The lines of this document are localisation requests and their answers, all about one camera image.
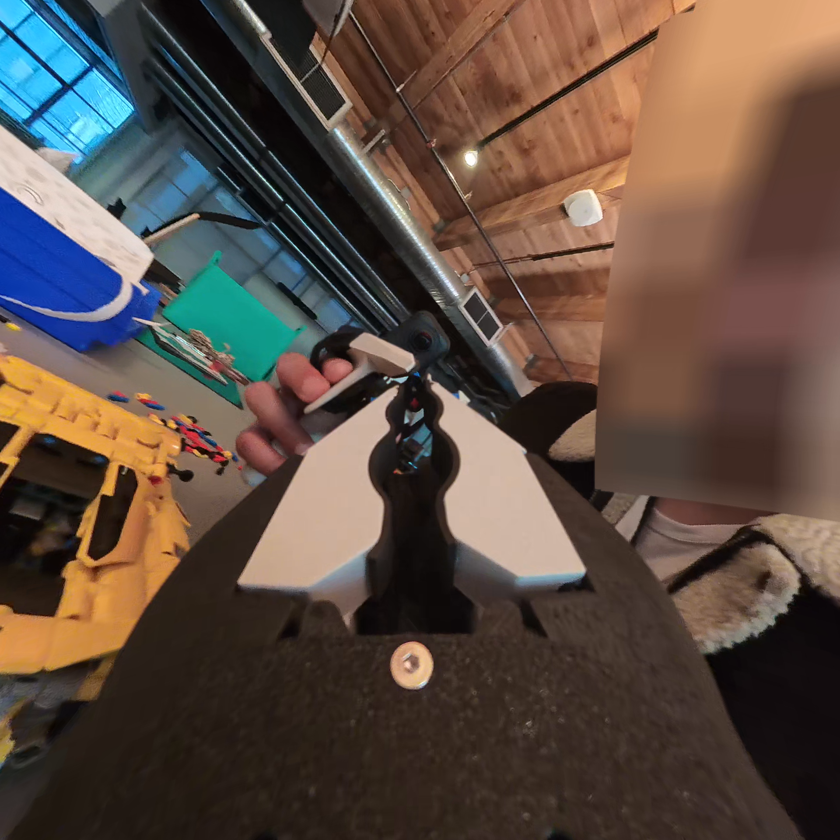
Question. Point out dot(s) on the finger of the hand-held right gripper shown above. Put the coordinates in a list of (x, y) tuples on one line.
[(384, 354)]

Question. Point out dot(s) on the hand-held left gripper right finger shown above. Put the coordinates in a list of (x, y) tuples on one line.
[(518, 525)]

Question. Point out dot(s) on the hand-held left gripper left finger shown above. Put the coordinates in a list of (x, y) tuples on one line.
[(308, 525)]

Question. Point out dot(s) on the small black brick assembly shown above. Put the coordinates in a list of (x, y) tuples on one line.
[(413, 420)]

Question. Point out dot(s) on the pile of red blue pins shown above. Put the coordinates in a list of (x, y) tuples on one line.
[(197, 436)]

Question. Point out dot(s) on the yellow toy brick car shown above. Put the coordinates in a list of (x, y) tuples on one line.
[(131, 525)]

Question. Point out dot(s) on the person's right hand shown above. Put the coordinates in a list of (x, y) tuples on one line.
[(275, 413)]

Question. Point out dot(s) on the white vent grille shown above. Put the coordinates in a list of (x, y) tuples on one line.
[(481, 316), (315, 79)]

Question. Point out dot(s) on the green container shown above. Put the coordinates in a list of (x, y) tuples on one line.
[(229, 308)]

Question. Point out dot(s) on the white shirt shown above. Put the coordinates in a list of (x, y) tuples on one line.
[(682, 538)]

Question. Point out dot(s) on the white document stand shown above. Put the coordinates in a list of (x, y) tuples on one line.
[(170, 229)]

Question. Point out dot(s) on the silver ventilation duct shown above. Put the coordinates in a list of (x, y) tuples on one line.
[(407, 229)]

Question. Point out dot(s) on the white wall sensor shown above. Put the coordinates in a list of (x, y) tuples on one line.
[(583, 207)]

